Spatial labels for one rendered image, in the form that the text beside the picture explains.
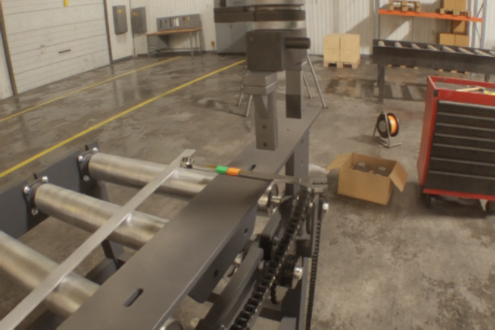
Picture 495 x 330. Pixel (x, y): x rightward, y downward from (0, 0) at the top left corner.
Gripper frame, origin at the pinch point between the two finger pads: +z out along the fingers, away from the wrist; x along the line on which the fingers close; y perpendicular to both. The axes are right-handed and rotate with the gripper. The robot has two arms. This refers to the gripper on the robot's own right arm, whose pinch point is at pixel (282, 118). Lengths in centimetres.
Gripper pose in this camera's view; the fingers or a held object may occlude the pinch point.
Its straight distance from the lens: 51.0
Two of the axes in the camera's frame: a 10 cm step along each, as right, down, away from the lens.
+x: 3.9, -3.7, 8.4
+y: 9.2, 1.0, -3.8
